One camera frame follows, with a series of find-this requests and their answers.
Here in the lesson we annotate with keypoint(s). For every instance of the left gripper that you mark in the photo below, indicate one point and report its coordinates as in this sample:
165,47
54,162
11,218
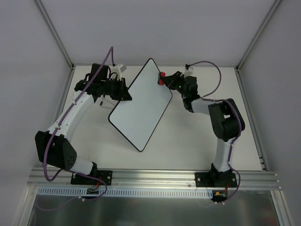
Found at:
120,89

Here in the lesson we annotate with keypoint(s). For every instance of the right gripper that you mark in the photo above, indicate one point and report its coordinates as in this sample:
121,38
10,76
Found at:
178,78

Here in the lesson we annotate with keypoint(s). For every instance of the red black whiteboard eraser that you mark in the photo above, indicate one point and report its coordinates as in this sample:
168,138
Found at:
160,76

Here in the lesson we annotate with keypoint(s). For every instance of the white whiteboard black frame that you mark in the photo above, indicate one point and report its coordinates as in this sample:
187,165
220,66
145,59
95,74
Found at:
136,120

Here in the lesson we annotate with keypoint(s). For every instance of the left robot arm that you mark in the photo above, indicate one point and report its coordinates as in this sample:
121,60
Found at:
54,145

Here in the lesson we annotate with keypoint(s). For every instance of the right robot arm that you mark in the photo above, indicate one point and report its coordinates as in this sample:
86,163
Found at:
227,124

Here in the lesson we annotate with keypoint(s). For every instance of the white wire whiteboard stand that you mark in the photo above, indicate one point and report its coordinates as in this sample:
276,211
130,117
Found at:
104,100

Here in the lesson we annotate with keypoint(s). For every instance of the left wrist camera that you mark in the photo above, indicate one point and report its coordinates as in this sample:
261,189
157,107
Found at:
117,71

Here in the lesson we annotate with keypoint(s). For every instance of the left aluminium frame post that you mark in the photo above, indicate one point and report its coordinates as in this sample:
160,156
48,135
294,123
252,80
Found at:
48,21

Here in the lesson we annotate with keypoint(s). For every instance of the aluminium frame post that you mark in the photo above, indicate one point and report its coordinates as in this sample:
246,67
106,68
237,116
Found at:
271,11
48,21

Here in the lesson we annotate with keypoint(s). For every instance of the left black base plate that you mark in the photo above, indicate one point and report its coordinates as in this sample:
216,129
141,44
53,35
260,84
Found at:
104,175

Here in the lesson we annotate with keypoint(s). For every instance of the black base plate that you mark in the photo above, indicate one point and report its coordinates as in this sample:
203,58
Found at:
104,175
210,179

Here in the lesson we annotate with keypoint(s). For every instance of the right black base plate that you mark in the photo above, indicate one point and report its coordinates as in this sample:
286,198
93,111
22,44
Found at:
210,179

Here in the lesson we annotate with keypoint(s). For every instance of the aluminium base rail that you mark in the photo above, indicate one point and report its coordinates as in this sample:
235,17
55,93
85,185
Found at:
166,179

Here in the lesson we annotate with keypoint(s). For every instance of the right side aluminium rail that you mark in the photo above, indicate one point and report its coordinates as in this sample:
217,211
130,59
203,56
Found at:
255,134

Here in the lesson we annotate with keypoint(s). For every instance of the white slotted cable duct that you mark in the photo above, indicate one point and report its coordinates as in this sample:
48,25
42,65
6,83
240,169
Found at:
127,192

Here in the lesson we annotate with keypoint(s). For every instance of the right aluminium frame post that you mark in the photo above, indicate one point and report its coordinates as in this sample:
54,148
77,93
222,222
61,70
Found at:
271,11

